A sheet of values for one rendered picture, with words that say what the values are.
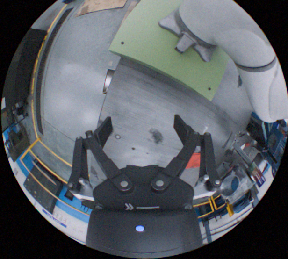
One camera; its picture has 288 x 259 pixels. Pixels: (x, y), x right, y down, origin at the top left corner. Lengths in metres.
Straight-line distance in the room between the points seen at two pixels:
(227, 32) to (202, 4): 0.06
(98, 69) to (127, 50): 1.00
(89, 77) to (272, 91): 1.42
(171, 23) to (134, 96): 0.27
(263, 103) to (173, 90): 0.30
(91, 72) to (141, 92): 1.02
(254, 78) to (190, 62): 0.18
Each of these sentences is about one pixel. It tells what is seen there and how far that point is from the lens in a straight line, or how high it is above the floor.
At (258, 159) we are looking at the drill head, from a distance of 1.12.
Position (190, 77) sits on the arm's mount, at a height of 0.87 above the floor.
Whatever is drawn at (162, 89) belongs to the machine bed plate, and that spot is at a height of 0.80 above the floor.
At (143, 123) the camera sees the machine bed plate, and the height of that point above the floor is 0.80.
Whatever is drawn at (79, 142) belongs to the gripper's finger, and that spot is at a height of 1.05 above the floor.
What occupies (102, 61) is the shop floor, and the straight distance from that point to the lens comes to 1.26.
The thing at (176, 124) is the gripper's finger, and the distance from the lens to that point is 0.20.
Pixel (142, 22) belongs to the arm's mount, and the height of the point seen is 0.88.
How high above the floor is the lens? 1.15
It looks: 69 degrees down
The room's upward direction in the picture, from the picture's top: 178 degrees clockwise
